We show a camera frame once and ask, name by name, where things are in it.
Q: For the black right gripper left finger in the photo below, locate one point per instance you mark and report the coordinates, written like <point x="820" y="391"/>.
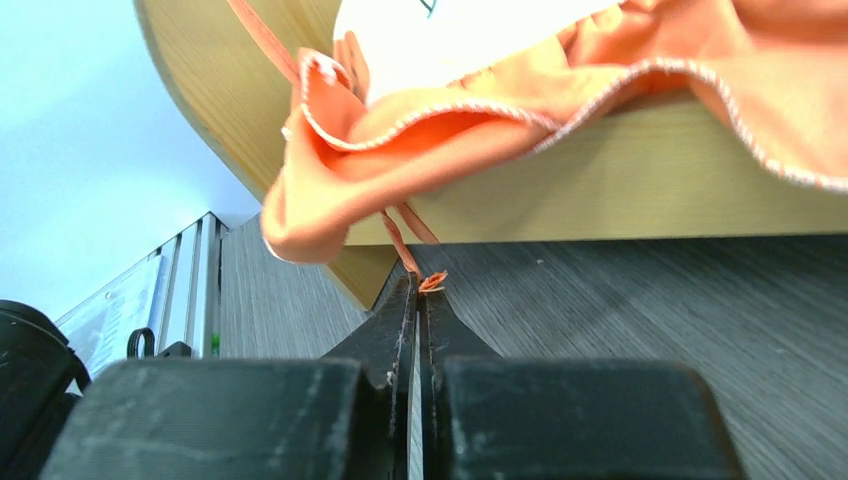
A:
<point x="384" y="346"/>

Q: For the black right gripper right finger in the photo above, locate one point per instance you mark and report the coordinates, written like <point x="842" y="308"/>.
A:
<point x="443" y="335"/>

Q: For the orange fruit print cushion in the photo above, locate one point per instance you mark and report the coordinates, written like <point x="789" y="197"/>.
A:
<point x="774" y="72"/>

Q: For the wooden pet bed frame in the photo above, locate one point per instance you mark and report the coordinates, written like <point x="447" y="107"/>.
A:
<point x="659" y="165"/>

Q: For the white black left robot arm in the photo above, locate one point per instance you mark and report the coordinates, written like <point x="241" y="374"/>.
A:
<point x="37" y="368"/>

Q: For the slotted aluminium rail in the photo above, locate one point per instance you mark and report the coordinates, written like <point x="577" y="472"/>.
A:
<point x="174" y="291"/>

